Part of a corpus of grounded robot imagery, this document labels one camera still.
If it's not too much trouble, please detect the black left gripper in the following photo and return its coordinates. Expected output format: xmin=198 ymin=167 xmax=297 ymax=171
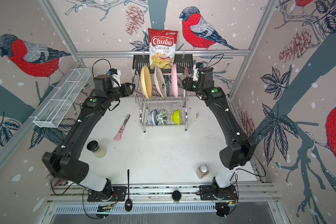
xmin=106 ymin=82 xmax=135 ymax=104

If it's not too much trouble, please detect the pink bear plate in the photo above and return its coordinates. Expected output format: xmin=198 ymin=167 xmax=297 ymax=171
xmin=171 ymin=64 xmax=178 ymax=98

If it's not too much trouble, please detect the yellow cream plate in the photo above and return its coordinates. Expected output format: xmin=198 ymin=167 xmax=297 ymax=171
xmin=140 ymin=65 xmax=152 ymax=99

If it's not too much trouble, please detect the white floral ceramic plate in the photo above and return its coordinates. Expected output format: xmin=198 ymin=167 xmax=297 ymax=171
xmin=154 ymin=66 xmax=167 ymax=99

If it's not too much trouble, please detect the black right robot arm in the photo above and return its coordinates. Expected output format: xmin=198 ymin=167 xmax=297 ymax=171
xmin=183 ymin=63 xmax=256 ymax=189

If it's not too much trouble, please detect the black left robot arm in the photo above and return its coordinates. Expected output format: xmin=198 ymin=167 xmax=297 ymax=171
xmin=42 ymin=75 xmax=135 ymax=192

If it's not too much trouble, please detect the chrome two-tier dish rack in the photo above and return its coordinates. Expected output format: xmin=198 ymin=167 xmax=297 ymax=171
xmin=132 ymin=69 xmax=188 ymax=132

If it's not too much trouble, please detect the lime green bowl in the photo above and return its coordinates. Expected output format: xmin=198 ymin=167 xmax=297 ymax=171
xmin=171 ymin=110 xmax=181 ymax=125

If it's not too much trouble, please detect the blue floral white bowl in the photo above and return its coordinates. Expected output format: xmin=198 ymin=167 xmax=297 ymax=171
xmin=148 ymin=109 xmax=159 ymax=126

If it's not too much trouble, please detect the green leaf pattern bowl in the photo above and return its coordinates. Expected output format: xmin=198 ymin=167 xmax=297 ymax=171
xmin=157 ymin=109 xmax=172 ymax=126

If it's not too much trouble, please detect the red cassava chips bag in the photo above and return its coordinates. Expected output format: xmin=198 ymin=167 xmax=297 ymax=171
xmin=148 ymin=29 xmax=178 ymax=58

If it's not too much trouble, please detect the black lid spice jar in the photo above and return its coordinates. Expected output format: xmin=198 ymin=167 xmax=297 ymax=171
xmin=87 ymin=141 xmax=106 ymax=158

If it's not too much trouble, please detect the silver lid spice jar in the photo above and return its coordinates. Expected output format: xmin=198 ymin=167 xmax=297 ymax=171
xmin=196 ymin=164 xmax=209 ymax=179

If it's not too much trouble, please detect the black spoon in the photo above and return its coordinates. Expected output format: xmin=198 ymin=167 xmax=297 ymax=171
xmin=124 ymin=169 xmax=133 ymax=212

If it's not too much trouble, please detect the pink spotted handle knife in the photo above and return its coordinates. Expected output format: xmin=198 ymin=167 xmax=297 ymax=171
xmin=114 ymin=114 xmax=131 ymax=141

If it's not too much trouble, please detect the white wire mesh basket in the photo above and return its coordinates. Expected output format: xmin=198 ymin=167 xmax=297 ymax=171
xmin=34 ymin=68 xmax=91 ymax=128

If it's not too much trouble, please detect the black lid jar on rail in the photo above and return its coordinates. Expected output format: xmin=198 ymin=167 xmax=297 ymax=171
xmin=171 ymin=190 xmax=182 ymax=203

